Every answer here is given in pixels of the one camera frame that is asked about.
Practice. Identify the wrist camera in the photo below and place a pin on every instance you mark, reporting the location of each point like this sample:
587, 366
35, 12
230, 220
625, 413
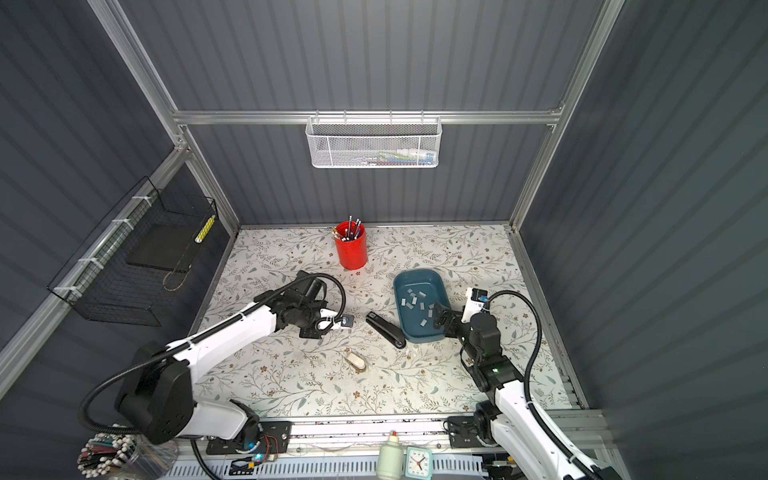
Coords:
475, 301
328, 321

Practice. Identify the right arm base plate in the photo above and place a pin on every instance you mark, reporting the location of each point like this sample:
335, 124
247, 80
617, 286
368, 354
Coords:
463, 433

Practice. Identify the white glue bottle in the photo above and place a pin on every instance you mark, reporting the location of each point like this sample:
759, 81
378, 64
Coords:
390, 459

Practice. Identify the yellow marker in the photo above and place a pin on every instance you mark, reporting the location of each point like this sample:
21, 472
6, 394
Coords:
205, 229

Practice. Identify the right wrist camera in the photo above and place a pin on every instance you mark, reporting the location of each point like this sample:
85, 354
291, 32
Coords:
475, 301

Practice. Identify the teal plastic tray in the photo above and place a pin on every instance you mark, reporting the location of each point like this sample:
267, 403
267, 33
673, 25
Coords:
417, 294

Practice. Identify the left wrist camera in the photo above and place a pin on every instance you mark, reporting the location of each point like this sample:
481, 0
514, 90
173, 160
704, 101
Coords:
328, 321

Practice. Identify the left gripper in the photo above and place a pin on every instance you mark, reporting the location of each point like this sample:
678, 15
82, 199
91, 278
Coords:
312, 333

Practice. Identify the black stapler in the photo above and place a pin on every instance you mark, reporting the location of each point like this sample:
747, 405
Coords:
391, 332

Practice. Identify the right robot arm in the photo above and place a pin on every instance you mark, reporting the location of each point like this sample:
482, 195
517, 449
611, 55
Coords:
511, 418

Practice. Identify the black notebook in basket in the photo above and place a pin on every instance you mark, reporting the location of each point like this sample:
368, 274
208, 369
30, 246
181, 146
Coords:
166, 248

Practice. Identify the red pencil cup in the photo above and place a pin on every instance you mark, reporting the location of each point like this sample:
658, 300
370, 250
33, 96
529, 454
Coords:
351, 243

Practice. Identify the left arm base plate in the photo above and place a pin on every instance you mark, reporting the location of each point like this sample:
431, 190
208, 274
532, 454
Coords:
266, 438

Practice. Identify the jar of pencils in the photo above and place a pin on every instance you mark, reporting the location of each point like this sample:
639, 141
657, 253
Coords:
125, 456

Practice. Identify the black wire basket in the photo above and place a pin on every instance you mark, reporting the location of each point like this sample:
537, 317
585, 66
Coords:
139, 271

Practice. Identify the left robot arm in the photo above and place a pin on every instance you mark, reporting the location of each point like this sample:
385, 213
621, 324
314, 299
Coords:
159, 399

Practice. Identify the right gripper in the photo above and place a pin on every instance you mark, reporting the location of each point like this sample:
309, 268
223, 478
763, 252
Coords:
443, 319

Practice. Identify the white wire mesh basket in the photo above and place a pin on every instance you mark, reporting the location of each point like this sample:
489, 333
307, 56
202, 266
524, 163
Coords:
370, 145

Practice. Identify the small teal clock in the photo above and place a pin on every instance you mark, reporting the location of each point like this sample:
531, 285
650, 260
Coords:
418, 464

